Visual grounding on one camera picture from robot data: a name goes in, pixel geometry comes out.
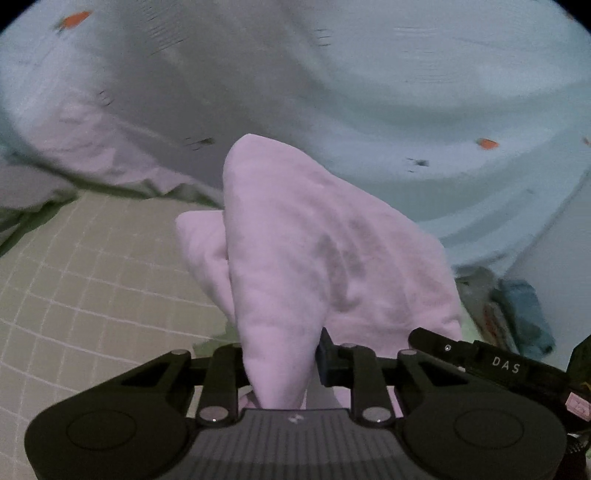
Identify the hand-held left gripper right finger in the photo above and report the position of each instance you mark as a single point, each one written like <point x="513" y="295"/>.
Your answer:
<point x="327" y="361"/>

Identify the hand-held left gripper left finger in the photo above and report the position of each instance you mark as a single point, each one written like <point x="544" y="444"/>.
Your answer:
<point x="226" y="369"/>

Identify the white pants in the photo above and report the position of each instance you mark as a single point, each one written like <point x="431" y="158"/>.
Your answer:
<point x="314" y="249"/>

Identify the blue folded cloth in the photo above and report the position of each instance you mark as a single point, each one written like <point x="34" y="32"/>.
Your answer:
<point x="526" y="314"/>

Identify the multicoloured folded cloth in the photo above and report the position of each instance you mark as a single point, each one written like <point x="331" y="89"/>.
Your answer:
<point x="485" y="304"/>

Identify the grey crumpled garment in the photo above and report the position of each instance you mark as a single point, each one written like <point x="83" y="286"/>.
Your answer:
<point x="27" y="191"/>

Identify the light printed blanket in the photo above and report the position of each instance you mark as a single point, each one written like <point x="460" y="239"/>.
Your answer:
<point x="369" y="83"/>

